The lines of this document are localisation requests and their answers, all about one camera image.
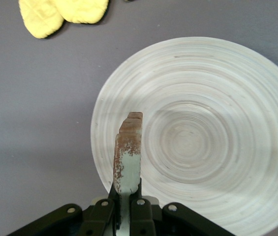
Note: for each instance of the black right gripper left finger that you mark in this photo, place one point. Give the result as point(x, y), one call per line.
point(97, 218)

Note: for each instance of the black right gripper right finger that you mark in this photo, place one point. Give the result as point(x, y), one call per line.
point(143, 218)

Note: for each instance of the toast slice with brown crust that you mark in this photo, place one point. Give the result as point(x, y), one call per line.
point(129, 167)

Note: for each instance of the round pale wooden plate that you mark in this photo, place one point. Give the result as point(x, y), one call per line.
point(202, 123)

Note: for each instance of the yellow quilted oven mitt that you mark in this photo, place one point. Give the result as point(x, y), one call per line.
point(79, 12)

